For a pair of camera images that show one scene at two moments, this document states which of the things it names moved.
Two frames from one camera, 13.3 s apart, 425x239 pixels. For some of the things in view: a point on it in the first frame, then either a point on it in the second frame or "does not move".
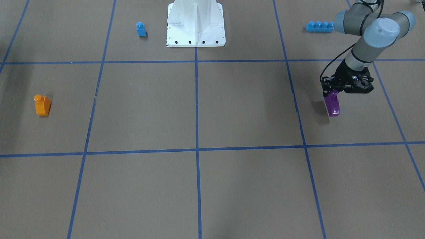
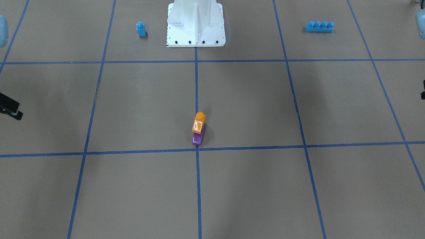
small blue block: (140, 29) does not move
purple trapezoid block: (331, 102) → (197, 138)
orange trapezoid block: (42, 104) → (199, 122)
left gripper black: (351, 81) → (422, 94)
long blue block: (318, 26) does not move
